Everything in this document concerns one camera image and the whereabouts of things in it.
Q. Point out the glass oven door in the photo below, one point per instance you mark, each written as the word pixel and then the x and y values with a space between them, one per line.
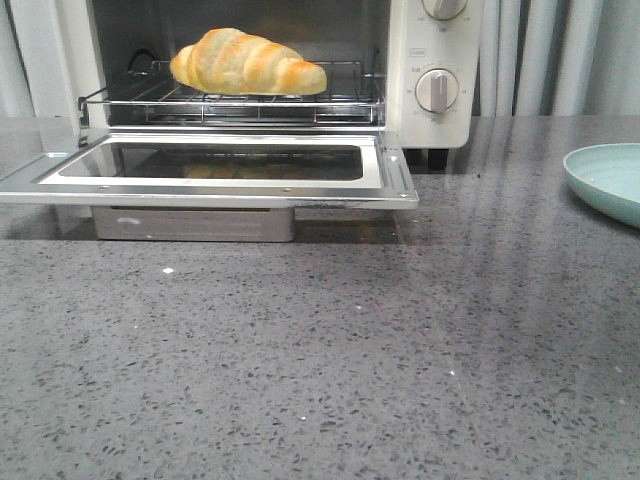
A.
pixel 207 171

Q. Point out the golden bread roll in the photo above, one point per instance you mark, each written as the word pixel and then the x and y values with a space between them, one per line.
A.
pixel 228 61

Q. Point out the right black oven foot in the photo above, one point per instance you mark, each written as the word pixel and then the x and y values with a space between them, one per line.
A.
pixel 437 160

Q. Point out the lower cream oven knob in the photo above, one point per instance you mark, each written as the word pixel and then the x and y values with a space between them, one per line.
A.
pixel 436 90

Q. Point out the cream oven knob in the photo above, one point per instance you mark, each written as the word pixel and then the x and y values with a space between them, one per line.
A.
pixel 436 90
pixel 443 10

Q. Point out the cream Toshiba toaster oven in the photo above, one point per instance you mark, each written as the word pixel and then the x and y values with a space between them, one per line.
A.
pixel 394 39

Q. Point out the upper cream oven knob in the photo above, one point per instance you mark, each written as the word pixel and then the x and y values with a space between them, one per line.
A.
pixel 443 10

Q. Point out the light green plate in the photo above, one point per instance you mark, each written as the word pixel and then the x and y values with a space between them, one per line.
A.
pixel 606 177

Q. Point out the metal wire oven rack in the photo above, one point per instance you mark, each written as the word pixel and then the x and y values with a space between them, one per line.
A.
pixel 353 98

